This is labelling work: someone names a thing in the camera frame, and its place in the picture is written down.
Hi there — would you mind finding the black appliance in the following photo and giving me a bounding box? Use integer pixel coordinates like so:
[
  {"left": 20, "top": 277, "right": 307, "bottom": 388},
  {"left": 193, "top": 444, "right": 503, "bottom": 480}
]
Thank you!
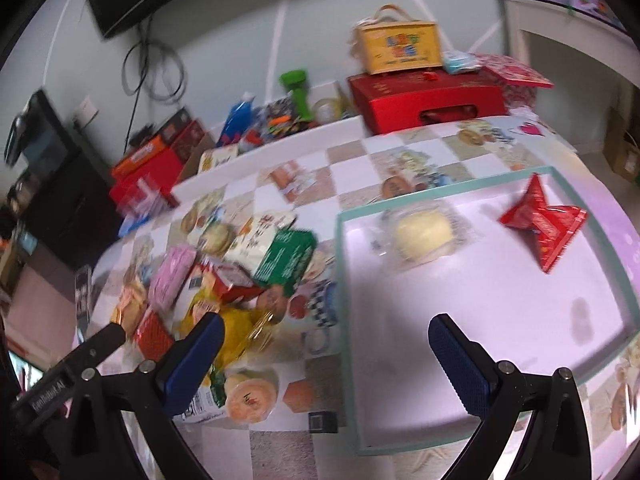
[{"left": 5, "top": 89, "right": 81, "bottom": 171}]

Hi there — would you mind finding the green and white packet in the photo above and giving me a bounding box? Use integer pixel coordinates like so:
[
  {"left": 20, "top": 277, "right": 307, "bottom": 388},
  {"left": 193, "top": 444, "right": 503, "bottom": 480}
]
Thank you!
[{"left": 180, "top": 362, "right": 231, "bottom": 423}]

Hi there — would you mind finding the dark brown box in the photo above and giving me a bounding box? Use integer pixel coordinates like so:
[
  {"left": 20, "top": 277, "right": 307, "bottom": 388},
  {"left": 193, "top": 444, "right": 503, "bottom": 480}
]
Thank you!
[{"left": 155, "top": 107, "right": 193, "bottom": 143}]

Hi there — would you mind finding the yellow gift box with handle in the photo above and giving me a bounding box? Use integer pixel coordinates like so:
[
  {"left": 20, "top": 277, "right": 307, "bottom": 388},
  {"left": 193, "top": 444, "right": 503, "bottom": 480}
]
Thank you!
[{"left": 350, "top": 5, "right": 445, "bottom": 77}]

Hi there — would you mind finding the red patterned flat box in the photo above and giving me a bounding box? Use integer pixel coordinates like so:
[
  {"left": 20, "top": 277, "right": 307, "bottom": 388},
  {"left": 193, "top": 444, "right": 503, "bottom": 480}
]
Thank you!
[{"left": 472, "top": 52, "right": 555, "bottom": 111}]

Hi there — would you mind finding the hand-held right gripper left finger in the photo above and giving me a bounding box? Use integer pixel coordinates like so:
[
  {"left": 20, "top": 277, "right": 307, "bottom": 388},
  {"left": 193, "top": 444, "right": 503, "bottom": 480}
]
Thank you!
[{"left": 67, "top": 312, "right": 226, "bottom": 480}]

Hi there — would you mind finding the brown biscuit packet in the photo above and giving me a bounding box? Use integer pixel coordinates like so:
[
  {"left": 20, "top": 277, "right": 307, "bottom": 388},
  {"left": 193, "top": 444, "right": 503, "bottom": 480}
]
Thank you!
[{"left": 200, "top": 259, "right": 266, "bottom": 306}]

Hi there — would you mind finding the white wooden frame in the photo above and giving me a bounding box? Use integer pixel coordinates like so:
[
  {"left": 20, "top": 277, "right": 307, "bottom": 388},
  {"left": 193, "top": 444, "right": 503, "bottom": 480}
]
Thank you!
[{"left": 502, "top": 0, "right": 640, "bottom": 151}]

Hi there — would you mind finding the large red gift box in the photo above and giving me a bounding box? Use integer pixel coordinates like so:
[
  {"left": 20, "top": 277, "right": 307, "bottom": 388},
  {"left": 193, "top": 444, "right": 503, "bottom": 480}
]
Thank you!
[{"left": 347, "top": 67, "right": 508, "bottom": 136}]

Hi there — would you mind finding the plain red snack packet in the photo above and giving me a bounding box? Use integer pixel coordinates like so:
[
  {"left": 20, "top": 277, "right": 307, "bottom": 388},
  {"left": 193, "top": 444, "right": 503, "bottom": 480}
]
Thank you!
[{"left": 497, "top": 172, "right": 590, "bottom": 275}]

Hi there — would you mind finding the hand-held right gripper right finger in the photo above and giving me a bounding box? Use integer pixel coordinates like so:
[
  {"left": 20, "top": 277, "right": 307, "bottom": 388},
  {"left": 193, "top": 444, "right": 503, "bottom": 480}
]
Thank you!
[{"left": 429, "top": 313, "right": 596, "bottom": 480}]

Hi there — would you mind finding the black cable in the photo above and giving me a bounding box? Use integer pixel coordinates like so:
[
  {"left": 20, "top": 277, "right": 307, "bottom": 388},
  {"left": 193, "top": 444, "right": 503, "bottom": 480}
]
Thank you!
[{"left": 122, "top": 15, "right": 186, "bottom": 161}]

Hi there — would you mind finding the green dumbbell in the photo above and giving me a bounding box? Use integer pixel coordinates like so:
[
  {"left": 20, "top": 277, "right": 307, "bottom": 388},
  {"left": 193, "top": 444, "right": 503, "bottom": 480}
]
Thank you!
[{"left": 279, "top": 69, "right": 313, "bottom": 122}]

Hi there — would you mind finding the light blue packet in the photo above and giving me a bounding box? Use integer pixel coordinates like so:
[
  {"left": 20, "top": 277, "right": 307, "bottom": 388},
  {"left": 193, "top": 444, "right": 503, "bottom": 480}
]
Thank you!
[{"left": 442, "top": 50, "right": 483, "bottom": 76}]

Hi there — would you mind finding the orange box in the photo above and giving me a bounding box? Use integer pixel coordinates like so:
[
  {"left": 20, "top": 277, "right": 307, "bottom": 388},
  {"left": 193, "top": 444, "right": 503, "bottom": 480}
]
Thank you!
[{"left": 111, "top": 139, "right": 168, "bottom": 178}]

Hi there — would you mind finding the golden round pastry packet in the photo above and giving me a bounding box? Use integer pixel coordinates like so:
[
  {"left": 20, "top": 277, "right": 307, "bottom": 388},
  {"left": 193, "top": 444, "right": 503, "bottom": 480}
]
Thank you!
[{"left": 111, "top": 280, "right": 151, "bottom": 341}]

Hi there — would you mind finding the shiny red patterned packet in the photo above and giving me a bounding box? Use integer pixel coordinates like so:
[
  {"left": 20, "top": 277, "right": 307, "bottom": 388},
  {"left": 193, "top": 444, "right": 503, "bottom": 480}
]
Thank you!
[{"left": 132, "top": 307, "right": 176, "bottom": 361}]

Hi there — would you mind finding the pale plastic bottle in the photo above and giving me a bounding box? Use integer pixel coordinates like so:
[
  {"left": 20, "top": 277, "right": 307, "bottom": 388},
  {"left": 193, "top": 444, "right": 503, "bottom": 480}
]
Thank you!
[{"left": 312, "top": 94, "right": 353, "bottom": 125}]

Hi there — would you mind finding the clear plastic box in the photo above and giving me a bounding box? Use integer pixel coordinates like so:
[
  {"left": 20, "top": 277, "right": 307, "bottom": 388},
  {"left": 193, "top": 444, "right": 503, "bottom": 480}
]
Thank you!
[{"left": 117, "top": 175, "right": 178, "bottom": 221}]

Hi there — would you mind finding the brown cardboard box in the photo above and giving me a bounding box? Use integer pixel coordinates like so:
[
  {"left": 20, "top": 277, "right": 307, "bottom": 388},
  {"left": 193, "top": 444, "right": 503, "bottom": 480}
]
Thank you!
[{"left": 602, "top": 110, "right": 640, "bottom": 183}]

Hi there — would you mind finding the pale round pastry clear packet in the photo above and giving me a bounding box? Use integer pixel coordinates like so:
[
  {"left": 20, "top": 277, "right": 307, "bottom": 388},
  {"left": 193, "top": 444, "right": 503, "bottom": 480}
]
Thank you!
[{"left": 372, "top": 200, "right": 476, "bottom": 273}]

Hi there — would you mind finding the yellow snack packet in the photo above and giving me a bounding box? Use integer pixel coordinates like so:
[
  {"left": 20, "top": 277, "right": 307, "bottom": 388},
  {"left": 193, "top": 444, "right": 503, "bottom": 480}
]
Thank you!
[{"left": 177, "top": 287, "right": 281, "bottom": 368}]

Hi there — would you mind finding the pink snack packet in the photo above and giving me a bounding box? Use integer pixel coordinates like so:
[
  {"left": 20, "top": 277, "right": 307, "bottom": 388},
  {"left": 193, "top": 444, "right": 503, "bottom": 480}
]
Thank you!
[{"left": 147, "top": 245, "right": 198, "bottom": 311}]

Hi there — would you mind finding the white packet with orange print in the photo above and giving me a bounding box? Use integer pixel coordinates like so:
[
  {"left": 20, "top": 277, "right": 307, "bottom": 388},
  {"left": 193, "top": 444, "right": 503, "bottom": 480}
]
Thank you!
[{"left": 225, "top": 212, "right": 297, "bottom": 271}]

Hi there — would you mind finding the colourful toy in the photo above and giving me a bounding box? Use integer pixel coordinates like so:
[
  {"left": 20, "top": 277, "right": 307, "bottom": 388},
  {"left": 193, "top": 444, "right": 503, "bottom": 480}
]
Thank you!
[{"left": 257, "top": 97, "right": 313, "bottom": 143}]

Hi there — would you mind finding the dark red box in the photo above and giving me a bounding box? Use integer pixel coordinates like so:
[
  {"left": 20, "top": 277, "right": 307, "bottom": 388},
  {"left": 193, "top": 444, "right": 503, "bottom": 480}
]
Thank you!
[{"left": 167, "top": 119, "right": 206, "bottom": 161}]

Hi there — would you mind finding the orange jelly cup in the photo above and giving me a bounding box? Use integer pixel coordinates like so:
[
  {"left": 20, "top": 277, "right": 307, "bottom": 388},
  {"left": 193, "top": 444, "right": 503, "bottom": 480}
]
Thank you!
[{"left": 222, "top": 367, "right": 280, "bottom": 423}]

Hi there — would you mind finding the green snack packet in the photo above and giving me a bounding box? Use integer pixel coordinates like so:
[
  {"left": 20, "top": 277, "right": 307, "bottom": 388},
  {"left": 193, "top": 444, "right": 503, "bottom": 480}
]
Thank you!
[{"left": 252, "top": 229, "right": 318, "bottom": 297}]

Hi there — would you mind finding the black cabinet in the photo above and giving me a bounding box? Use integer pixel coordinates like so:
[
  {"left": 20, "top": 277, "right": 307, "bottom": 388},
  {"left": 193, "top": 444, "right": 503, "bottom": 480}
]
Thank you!
[{"left": 0, "top": 87, "right": 126, "bottom": 271}]

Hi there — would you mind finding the white wall socket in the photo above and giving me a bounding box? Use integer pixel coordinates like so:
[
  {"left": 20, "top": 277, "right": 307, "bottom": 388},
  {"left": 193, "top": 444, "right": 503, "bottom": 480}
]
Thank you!
[{"left": 70, "top": 95, "right": 100, "bottom": 128}]

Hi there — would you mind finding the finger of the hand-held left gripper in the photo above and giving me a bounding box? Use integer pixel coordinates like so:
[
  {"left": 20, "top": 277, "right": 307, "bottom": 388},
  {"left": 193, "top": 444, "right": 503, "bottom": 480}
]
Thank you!
[{"left": 10, "top": 323, "right": 127, "bottom": 429}]

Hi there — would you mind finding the round cracker clear packet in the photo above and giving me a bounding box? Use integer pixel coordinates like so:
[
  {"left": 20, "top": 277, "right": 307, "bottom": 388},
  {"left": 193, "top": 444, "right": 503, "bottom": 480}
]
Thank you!
[{"left": 197, "top": 220, "right": 238, "bottom": 258}]

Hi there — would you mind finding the white box with yellow print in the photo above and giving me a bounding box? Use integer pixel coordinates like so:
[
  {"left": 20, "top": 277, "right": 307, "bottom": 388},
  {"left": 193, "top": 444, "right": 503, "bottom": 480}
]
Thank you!
[{"left": 199, "top": 145, "right": 241, "bottom": 173}]

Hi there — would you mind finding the blue bead-filled bottle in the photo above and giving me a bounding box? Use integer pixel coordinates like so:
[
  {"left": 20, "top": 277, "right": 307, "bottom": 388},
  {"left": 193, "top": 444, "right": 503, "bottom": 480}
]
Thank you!
[{"left": 220, "top": 92, "right": 257, "bottom": 148}]

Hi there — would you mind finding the white tray with green rim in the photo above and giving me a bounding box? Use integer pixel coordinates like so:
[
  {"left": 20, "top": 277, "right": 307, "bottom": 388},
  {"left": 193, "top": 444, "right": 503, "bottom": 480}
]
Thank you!
[{"left": 334, "top": 165, "right": 640, "bottom": 457}]

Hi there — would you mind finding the light blue flat box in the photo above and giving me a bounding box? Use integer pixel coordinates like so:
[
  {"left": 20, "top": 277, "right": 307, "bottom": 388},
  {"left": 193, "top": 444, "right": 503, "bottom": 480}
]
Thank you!
[{"left": 117, "top": 215, "right": 151, "bottom": 238}]

